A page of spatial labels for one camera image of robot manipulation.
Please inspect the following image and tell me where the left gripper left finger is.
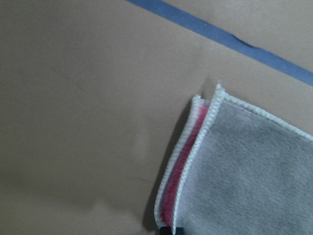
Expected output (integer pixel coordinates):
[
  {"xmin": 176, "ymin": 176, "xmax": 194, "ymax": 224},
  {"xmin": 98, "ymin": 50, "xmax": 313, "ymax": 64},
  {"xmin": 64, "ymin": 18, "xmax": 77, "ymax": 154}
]
[{"xmin": 159, "ymin": 227, "xmax": 171, "ymax": 235}]

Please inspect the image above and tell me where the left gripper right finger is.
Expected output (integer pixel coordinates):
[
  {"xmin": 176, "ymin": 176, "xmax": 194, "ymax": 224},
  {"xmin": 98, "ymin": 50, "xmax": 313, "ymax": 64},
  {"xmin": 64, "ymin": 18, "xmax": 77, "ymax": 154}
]
[{"xmin": 175, "ymin": 227, "xmax": 184, "ymax": 235}]

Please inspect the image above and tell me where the pink microfiber towel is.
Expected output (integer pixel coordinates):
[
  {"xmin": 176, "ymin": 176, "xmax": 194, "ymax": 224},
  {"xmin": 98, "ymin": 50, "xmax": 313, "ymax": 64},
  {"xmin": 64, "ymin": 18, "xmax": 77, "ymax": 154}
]
[{"xmin": 154, "ymin": 86, "xmax": 313, "ymax": 235}]

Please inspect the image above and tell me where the long blue tape strip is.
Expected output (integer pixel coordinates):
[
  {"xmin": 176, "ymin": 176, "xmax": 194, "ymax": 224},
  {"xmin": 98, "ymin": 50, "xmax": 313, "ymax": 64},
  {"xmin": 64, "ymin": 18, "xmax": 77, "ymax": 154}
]
[{"xmin": 129, "ymin": 0, "xmax": 313, "ymax": 86}]

